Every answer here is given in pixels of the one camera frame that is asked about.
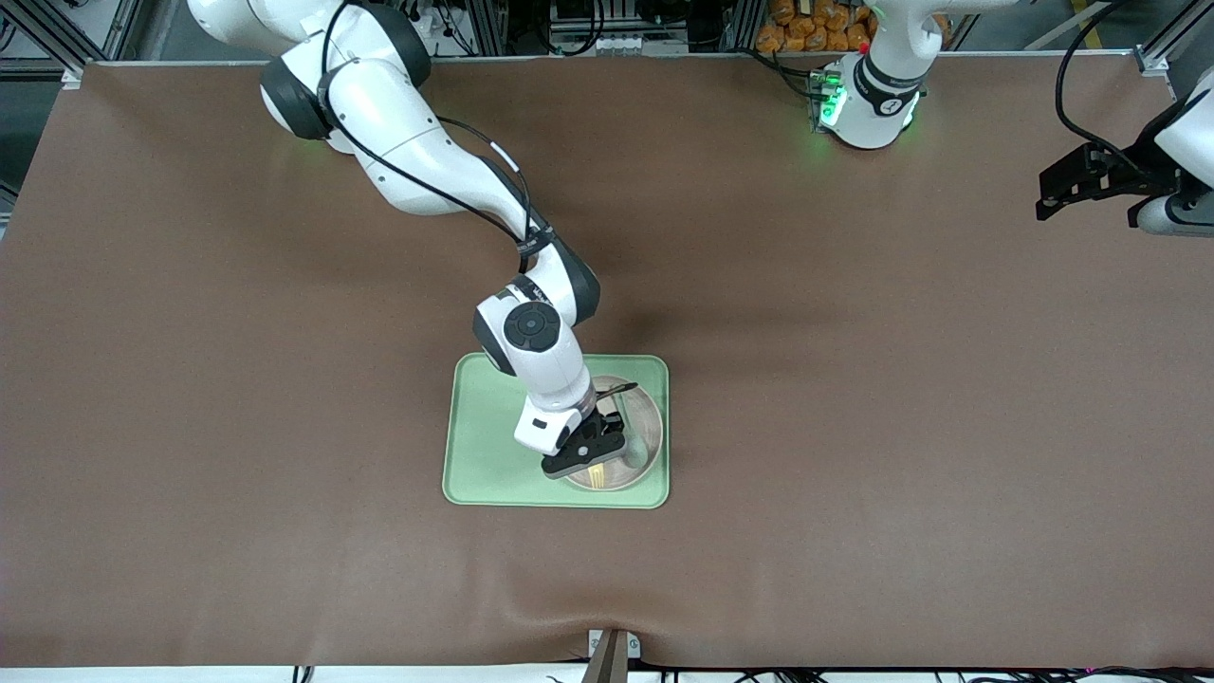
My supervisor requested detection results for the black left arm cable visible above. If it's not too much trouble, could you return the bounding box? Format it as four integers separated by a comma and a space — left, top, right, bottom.
1055, 0, 1141, 174

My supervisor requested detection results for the light green rectangular tray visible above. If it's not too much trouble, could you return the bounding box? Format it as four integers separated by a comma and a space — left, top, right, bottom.
442, 353, 671, 509

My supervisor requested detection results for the pile of orange round items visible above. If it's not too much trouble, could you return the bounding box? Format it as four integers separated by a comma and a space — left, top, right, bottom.
756, 0, 949, 53

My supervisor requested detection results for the beige round plate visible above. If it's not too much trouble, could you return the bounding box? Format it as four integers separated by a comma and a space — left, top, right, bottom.
564, 379, 663, 491

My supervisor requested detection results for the pale green plastic spoon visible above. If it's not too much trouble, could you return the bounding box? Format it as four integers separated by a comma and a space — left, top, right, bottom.
621, 422, 655, 471

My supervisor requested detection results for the metal clamp bracket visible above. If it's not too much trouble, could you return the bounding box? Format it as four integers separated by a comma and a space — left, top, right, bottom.
586, 628, 642, 683

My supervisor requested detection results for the brown table mat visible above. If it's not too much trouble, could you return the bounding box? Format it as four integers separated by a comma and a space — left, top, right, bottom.
0, 52, 1214, 670

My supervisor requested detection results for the aluminium frame profile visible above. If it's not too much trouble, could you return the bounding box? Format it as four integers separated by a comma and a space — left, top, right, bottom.
19, 0, 124, 89
1133, 0, 1214, 77

